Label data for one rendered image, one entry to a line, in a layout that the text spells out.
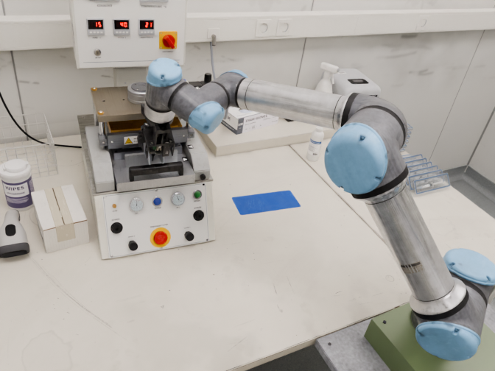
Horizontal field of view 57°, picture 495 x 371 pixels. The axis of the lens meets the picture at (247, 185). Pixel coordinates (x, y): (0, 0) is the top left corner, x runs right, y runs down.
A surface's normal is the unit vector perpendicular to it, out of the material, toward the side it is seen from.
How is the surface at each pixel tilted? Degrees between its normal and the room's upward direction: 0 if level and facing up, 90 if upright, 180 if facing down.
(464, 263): 6
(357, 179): 87
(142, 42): 90
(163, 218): 65
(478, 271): 6
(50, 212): 2
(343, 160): 87
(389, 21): 90
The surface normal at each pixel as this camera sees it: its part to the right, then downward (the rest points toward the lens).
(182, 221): 0.38, 0.19
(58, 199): 0.12, -0.79
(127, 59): 0.36, 0.58
